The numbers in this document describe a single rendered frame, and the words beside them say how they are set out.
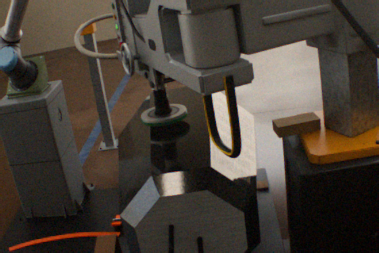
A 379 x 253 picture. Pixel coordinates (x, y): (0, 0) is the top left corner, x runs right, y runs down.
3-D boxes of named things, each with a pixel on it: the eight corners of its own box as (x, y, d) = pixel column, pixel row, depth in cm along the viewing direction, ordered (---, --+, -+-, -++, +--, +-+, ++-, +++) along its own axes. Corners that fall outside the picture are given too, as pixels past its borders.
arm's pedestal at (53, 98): (17, 222, 351) (-18, 110, 321) (37, 190, 397) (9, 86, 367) (81, 220, 346) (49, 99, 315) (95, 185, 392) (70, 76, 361)
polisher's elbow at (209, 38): (222, 51, 196) (214, 0, 189) (252, 58, 180) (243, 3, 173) (176, 63, 189) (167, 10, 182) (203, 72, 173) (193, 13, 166)
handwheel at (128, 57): (154, 74, 227) (148, 40, 222) (132, 80, 224) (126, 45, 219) (143, 67, 241) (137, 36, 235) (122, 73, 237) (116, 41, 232)
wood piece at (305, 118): (313, 121, 238) (313, 111, 236) (321, 129, 229) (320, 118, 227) (273, 130, 236) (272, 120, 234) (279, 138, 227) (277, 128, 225)
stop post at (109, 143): (123, 139, 471) (100, 18, 431) (120, 148, 452) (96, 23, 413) (101, 142, 472) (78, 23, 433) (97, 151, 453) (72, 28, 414)
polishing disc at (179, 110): (137, 125, 248) (137, 122, 247) (145, 109, 267) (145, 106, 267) (183, 120, 245) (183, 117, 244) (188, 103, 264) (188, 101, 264)
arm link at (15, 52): (8, 82, 325) (-5, 70, 309) (6, 62, 332) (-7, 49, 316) (28, 74, 324) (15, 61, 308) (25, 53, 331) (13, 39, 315)
